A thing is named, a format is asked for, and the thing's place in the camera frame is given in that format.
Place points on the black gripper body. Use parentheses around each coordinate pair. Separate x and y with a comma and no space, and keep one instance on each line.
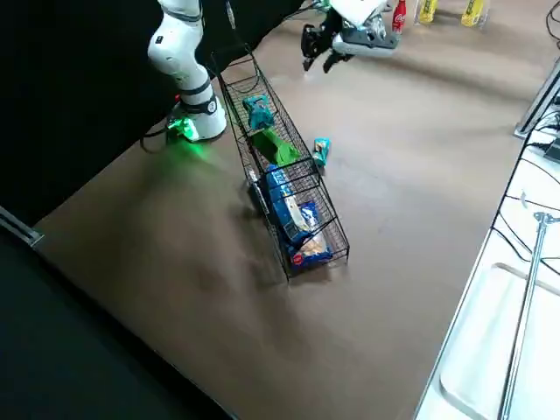
(334,28)

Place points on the red cola bottle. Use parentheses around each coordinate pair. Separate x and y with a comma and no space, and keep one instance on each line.
(399,17)

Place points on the small teal chips bag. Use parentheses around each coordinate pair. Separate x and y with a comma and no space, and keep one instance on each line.
(322,151)
(259,114)

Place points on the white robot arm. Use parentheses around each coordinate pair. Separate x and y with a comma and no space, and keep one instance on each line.
(175,48)

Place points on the clear acrylic stepped shelf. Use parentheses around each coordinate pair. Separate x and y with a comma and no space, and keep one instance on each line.
(446,19)

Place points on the yellow label drink bottle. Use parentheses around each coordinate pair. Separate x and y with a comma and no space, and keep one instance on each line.
(428,11)
(474,13)

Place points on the green snack bag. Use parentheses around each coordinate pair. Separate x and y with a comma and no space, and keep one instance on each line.
(277,151)

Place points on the blue cookie pack white lettering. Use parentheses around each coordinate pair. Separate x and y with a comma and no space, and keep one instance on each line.
(276,186)

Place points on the white cookie box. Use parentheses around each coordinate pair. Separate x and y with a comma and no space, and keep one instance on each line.
(302,221)

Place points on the blue snack bag crisps picture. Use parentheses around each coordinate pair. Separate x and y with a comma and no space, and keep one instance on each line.
(312,254)

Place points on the metal stand pole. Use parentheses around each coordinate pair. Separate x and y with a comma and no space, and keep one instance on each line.
(531,280)

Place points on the white tray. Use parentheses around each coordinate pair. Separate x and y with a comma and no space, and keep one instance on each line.
(481,350)

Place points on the aluminium profile post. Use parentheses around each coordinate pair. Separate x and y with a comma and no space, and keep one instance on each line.
(536,105)

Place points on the aluminium frame strut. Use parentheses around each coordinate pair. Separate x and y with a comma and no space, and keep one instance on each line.
(22,227)

